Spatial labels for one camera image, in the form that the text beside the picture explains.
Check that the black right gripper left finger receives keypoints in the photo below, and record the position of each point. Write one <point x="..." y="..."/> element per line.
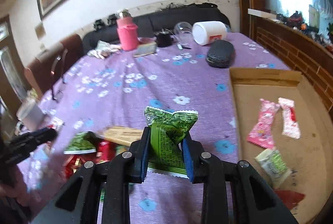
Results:
<point x="140" y="150"/>

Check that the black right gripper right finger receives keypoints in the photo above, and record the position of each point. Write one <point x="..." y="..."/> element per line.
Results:
<point x="191" y="151"/>

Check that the green pea snack bag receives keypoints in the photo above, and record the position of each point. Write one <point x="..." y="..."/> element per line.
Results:
<point x="81" y="143"/>

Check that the pink My Melody snack pack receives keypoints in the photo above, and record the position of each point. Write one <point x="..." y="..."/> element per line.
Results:
<point x="260" y="134"/>

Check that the white green snack pack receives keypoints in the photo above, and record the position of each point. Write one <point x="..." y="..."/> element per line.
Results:
<point x="272" y="163"/>

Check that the white red candy wrapper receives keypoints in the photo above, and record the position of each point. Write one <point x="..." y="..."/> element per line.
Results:
<point x="290" y="123"/>

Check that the long yellow biscuit pack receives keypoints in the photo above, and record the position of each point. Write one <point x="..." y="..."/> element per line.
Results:
<point x="121" y="135"/>

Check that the red snack pack centre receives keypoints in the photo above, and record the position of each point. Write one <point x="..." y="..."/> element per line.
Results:
<point x="106" y="151"/>

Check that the white mug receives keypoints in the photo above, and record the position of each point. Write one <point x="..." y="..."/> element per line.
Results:
<point x="30" y="114"/>

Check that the red gold-seal snack pack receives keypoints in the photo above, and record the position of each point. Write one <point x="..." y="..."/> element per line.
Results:
<point x="72" y="164"/>

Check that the brown chair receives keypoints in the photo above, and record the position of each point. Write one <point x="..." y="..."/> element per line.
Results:
<point x="48" y="66"/>

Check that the black glasses case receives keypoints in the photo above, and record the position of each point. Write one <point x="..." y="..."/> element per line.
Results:
<point x="221" y="54"/>

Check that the white cloth gloves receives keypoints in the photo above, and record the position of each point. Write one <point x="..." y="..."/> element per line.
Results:
<point x="104" y="50"/>

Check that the small black cup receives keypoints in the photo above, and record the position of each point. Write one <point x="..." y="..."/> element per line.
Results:
<point x="163" y="38"/>

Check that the pink knit-sleeved thermos bottle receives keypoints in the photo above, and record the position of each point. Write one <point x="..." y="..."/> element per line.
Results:
<point x="127" y="30"/>

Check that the cardboard tray box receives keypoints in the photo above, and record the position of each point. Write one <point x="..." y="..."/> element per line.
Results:
<point x="309" y="157"/>

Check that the white plastic jar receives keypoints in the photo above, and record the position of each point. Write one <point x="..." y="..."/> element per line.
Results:
<point x="208" y="31"/>

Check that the clear glass cup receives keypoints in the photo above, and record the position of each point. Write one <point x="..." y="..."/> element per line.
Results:
<point x="183" y="32"/>

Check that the black sofa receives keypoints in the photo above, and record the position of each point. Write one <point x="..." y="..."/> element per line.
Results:
<point x="150" y="23"/>

